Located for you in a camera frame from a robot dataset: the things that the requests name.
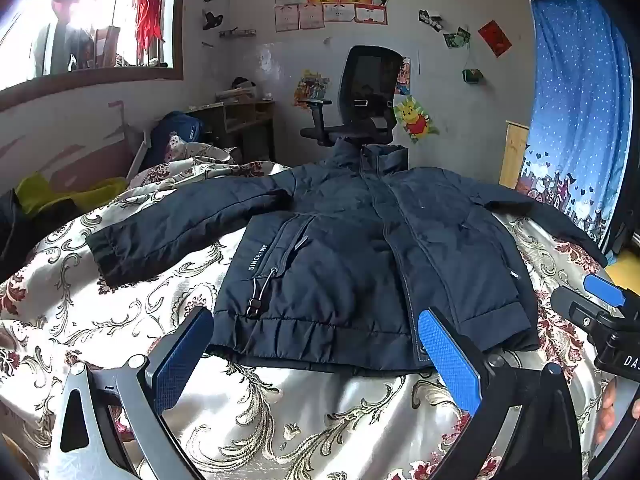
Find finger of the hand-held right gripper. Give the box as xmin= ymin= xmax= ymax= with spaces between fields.
xmin=551 ymin=285 xmax=610 ymax=335
xmin=583 ymin=274 xmax=640 ymax=317

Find window with brown frame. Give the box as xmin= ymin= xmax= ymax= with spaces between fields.
xmin=0 ymin=0 xmax=188 ymax=106

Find white frame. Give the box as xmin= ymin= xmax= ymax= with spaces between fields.
xmin=107 ymin=100 xmax=151 ymax=181

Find wooden board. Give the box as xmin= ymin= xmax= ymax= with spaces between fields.
xmin=499 ymin=120 xmax=531 ymax=191

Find red cloth hanging at window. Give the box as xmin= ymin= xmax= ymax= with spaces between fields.
xmin=132 ymin=0 xmax=166 ymax=63

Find wooden desk shelf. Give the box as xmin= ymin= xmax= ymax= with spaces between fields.
xmin=190 ymin=100 xmax=277 ymax=163

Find navy padded jacket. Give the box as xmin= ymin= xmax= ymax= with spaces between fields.
xmin=86 ymin=137 xmax=608 ymax=377

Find green wall cards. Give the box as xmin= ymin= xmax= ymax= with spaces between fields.
xmin=443 ymin=26 xmax=471 ymax=50

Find floral satin bedspread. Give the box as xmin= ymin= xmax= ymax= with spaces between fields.
xmin=0 ymin=141 xmax=618 ymax=480

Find yellow object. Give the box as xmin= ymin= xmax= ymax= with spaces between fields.
xmin=607 ymin=250 xmax=640 ymax=286

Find blue printed curtain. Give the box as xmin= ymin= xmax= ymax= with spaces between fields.
xmin=515 ymin=0 xmax=633 ymax=256

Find yellow-green cloth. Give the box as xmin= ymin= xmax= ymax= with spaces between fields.
xmin=15 ymin=172 xmax=128 ymax=216

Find person's right hand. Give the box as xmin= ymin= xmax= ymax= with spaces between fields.
xmin=596 ymin=379 xmax=622 ymax=445

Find yellow bear poster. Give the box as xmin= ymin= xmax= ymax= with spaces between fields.
xmin=392 ymin=94 xmax=441 ymax=145

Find black office chair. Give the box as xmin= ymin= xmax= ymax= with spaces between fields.
xmin=300 ymin=45 xmax=407 ymax=149

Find red envelope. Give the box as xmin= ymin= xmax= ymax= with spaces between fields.
xmin=477 ymin=20 xmax=513 ymax=58

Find dark cloth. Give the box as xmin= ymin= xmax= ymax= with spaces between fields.
xmin=0 ymin=190 xmax=81 ymax=281

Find group of wall certificates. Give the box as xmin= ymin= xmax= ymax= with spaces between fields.
xmin=274 ymin=0 xmax=408 ymax=33

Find blue backpack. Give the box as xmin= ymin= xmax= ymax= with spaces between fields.
xmin=150 ymin=111 xmax=203 ymax=161

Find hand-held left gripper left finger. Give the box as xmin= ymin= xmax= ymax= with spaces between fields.
xmin=47 ymin=306 xmax=216 ymax=480

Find colourful cartoon poster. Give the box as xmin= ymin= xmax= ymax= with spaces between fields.
xmin=292 ymin=70 xmax=331 ymax=108

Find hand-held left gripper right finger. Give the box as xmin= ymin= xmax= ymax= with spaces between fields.
xmin=416 ymin=307 xmax=584 ymax=480

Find anime figure poster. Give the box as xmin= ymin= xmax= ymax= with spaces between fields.
xmin=395 ymin=57 xmax=412 ymax=96

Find stack of papers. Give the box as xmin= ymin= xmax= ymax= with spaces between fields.
xmin=216 ymin=87 xmax=258 ymax=103

